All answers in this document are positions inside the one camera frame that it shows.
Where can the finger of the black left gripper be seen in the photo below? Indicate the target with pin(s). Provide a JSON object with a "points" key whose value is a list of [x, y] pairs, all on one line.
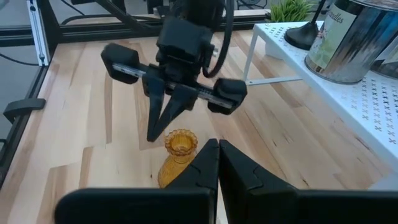
{"points": [[154, 105], [183, 99]]}

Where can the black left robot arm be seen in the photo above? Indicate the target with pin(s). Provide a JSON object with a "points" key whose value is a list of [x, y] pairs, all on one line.
{"points": [[199, 9]]}

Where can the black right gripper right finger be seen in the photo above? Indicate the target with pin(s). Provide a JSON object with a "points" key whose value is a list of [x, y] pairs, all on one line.
{"points": [[248, 199]]}

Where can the vanilla cake scented candle tin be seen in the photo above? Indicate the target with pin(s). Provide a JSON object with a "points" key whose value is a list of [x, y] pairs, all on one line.
{"points": [[348, 46]]}

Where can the green plant in white pot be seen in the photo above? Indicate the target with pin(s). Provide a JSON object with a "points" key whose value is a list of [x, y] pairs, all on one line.
{"points": [[289, 11]]}

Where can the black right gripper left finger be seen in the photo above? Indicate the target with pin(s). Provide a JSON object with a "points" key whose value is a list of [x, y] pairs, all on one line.
{"points": [[192, 199]]}

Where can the black metal candlestick holder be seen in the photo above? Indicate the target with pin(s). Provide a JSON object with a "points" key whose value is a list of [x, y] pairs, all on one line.
{"points": [[301, 35]]}

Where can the silver aluminium extrusion bar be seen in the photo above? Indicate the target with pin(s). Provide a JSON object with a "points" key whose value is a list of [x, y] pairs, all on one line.
{"points": [[37, 31]]}

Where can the black table edge clamp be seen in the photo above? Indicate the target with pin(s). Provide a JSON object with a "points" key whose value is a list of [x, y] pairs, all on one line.
{"points": [[25, 109]]}

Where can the amber ribbed glass candle holder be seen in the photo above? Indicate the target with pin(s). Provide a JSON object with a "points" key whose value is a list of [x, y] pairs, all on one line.
{"points": [[178, 146]]}

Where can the white perforated metal shelf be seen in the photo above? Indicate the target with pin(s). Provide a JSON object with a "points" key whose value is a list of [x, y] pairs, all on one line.
{"points": [[357, 109]]}

